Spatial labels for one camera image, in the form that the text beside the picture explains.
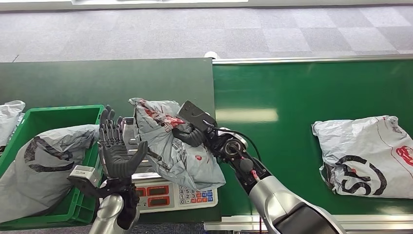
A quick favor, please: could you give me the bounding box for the green conveyor belt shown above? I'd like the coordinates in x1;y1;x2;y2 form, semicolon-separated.
212;59;413;216

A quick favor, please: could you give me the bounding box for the grey package black print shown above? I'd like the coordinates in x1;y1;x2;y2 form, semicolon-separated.
0;124;100;224

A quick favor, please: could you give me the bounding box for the white electronic scale body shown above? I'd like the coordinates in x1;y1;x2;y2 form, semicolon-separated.
131;176;219;214

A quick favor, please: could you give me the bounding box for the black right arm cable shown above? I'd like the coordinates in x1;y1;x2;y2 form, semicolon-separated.
202;120;263;163

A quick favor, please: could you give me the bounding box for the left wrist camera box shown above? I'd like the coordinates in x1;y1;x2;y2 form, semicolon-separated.
67;165;103;198

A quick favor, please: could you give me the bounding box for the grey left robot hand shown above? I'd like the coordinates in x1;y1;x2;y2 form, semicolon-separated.
98;104;149;180

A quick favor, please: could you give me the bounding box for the aluminium conveyor rail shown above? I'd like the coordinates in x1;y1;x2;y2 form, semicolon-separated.
212;54;413;65
203;213;413;232

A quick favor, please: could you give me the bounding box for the grey package red print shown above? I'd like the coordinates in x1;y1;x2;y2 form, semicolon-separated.
128;97;227;192

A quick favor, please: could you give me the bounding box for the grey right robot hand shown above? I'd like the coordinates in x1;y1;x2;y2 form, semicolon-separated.
171;124;207;148

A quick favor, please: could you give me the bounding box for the plain grey package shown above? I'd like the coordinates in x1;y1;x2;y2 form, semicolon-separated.
0;100;26;153

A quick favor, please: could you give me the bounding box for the large grey package red-black print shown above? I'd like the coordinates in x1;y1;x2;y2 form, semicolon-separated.
311;115;413;199

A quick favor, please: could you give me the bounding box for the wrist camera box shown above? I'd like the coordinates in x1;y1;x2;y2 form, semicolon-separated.
67;165;103;198
177;100;218;133

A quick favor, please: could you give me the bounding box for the white conveyor roller end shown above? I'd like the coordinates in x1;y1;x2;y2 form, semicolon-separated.
204;50;222;61

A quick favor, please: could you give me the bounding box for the green plastic basket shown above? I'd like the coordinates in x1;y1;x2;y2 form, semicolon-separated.
0;104;106;232

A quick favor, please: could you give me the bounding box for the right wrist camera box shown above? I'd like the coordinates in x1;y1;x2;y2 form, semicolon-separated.
177;100;218;133

